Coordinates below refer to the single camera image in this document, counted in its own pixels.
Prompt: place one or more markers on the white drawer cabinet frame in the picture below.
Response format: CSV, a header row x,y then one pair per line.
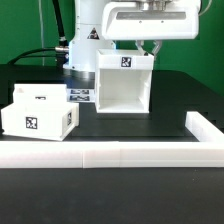
x,y
123,81

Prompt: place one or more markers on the white front drawer box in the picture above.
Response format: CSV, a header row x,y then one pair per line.
x,y
40,120

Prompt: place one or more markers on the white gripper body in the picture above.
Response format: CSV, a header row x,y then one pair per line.
x,y
151,19

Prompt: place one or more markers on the white L-shaped border fence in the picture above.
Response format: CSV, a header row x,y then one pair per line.
x,y
206,151

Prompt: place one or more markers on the fiducial marker sheet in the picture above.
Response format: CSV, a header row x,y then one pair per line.
x,y
80,95

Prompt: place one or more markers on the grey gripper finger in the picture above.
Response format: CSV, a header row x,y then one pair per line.
x,y
139,44
156,49

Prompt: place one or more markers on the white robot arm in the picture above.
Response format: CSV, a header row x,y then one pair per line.
x,y
101,23

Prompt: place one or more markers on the white drawer box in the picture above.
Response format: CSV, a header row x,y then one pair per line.
x,y
40,120
30,93

